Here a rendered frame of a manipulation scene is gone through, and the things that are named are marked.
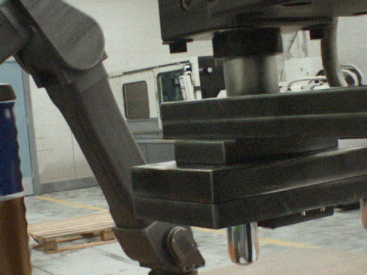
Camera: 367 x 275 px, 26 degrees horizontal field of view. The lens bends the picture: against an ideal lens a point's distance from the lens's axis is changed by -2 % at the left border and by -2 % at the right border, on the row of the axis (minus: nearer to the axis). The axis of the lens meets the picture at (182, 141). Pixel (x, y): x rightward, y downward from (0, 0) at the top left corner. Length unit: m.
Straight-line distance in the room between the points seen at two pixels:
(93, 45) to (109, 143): 0.11
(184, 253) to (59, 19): 0.31
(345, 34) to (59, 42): 9.46
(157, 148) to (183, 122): 9.92
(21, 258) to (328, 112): 0.21
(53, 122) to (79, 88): 11.11
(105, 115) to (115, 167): 0.06
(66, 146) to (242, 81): 11.54
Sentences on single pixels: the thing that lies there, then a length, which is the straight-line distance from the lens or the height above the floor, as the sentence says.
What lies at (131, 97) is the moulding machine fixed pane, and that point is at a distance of 11.12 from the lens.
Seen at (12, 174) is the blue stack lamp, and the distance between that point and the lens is 0.29.
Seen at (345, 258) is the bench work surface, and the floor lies 0.90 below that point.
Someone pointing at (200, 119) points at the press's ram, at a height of 1.17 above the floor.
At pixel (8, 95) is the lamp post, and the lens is 0.29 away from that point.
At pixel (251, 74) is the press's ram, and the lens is 0.54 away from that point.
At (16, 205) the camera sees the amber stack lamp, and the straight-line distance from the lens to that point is 0.29.
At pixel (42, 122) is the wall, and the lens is 11.93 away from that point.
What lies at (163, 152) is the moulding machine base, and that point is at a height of 0.53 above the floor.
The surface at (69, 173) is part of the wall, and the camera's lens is 12.08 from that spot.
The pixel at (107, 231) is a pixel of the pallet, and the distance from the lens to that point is 7.01.
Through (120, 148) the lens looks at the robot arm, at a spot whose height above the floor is 1.13.
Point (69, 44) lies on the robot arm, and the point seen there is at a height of 1.25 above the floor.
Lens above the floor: 1.18
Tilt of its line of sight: 3 degrees down
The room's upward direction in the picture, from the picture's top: 5 degrees counter-clockwise
